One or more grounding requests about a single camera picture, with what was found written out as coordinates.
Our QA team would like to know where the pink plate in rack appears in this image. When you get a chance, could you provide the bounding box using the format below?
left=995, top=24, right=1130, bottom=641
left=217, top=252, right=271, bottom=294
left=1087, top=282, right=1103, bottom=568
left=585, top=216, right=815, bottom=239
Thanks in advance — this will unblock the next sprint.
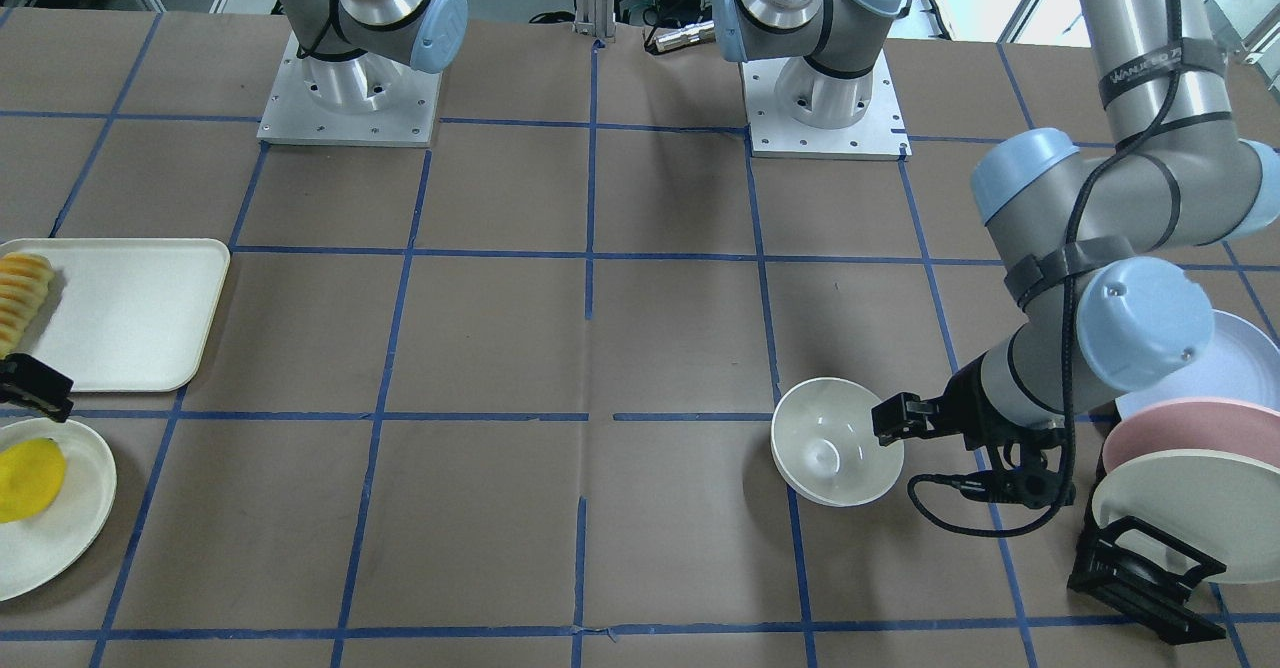
left=1101, top=395, right=1279, bottom=471

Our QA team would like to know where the white rectangular tray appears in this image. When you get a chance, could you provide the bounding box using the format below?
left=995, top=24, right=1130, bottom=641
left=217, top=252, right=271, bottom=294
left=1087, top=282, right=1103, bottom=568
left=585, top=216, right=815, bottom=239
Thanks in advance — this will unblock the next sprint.
left=3, top=238, right=230, bottom=393

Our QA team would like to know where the white ceramic bowl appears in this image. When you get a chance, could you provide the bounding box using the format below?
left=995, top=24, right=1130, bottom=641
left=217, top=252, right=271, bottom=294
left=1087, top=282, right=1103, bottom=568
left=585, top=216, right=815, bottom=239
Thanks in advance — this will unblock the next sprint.
left=771, top=378, right=905, bottom=508

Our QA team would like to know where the light blue plate in rack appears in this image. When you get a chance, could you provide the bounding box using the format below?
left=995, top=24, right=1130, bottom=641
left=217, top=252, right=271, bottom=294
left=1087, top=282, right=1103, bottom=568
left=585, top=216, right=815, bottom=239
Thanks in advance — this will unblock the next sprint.
left=1115, top=311, right=1279, bottom=418

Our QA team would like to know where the yellow lemon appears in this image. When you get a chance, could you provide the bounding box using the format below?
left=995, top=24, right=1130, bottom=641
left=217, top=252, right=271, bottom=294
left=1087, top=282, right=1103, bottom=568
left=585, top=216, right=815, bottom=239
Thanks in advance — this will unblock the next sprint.
left=1, top=436, right=67, bottom=523

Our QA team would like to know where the striped bread pastry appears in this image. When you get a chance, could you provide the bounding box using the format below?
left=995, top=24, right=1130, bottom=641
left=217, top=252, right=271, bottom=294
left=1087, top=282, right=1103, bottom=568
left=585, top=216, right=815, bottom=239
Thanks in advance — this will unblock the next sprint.
left=1, top=252, right=55, bottom=358

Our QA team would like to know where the cream round plate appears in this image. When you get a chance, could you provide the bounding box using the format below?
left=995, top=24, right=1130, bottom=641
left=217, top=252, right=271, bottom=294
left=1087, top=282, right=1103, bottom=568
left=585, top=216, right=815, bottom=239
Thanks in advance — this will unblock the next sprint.
left=1, top=418, right=116, bottom=601

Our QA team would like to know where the black dish rack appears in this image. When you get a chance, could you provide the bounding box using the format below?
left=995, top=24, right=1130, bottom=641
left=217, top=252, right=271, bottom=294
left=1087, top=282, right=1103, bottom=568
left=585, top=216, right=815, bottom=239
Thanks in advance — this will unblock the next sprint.
left=1068, top=516, right=1228, bottom=646

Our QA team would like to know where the silver cylinder connector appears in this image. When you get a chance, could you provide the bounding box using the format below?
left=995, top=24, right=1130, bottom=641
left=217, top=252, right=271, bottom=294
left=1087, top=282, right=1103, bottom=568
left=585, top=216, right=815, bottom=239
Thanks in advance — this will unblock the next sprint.
left=644, top=20, right=716, bottom=56

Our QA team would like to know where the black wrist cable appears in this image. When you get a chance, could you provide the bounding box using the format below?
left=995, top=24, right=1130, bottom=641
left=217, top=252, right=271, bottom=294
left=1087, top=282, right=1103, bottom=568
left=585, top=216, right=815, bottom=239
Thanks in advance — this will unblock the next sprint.
left=906, top=0, right=1216, bottom=537

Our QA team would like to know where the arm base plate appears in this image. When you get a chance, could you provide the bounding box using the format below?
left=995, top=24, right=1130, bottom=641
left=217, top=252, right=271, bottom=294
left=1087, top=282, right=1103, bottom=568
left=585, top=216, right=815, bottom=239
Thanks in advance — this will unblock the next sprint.
left=740, top=52, right=913, bottom=161
left=257, top=35, right=442, bottom=148

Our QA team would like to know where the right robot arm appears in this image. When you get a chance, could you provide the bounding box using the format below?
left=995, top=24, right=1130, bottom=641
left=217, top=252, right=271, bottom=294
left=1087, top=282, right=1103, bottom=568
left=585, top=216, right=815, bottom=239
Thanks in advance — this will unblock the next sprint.
left=3, top=0, right=468, bottom=422

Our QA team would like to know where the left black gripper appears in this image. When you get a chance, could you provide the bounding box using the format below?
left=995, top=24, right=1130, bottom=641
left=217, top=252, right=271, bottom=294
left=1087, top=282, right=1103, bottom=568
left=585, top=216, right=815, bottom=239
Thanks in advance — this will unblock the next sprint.
left=870, top=358, right=1076, bottom=509

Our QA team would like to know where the cream plate in rack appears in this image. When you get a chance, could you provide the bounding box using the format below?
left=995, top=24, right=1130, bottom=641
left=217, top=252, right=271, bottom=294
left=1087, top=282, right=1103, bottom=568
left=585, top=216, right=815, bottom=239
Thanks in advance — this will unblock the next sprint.
left=1091, top=449, right=1279, bottom=584

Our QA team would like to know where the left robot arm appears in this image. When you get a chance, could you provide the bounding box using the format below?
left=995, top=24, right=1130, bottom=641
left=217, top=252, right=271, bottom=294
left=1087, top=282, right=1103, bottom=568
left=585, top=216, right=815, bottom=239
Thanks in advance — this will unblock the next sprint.
left=864, top=0, right=1277, bottom=512

